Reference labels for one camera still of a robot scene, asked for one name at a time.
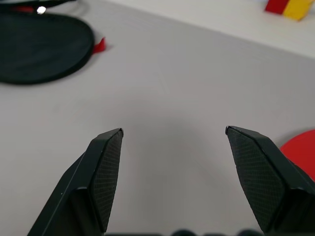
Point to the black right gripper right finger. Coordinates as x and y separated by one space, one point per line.
258 177

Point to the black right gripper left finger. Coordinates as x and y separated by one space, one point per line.
103 177

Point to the red round case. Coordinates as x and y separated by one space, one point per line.
302 150

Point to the black round pouch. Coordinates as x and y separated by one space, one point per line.
41 49

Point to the red and yellow block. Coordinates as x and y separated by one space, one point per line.
288 8

